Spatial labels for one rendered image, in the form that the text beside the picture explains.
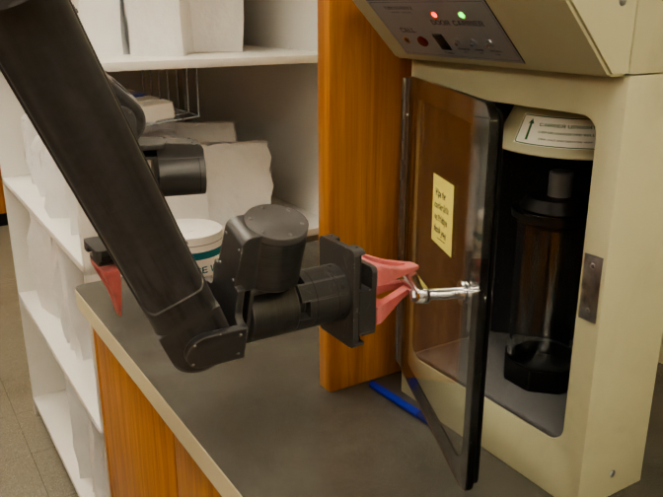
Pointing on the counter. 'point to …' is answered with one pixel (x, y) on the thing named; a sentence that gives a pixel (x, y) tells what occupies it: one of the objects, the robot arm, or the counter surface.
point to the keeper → (589, 298)
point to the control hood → (550, 35)
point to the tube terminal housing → (645, 241)
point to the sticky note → (442, 213)
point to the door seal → (489, 291)
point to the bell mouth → (549, 133)
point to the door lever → (419, 293)
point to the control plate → (485, 19)
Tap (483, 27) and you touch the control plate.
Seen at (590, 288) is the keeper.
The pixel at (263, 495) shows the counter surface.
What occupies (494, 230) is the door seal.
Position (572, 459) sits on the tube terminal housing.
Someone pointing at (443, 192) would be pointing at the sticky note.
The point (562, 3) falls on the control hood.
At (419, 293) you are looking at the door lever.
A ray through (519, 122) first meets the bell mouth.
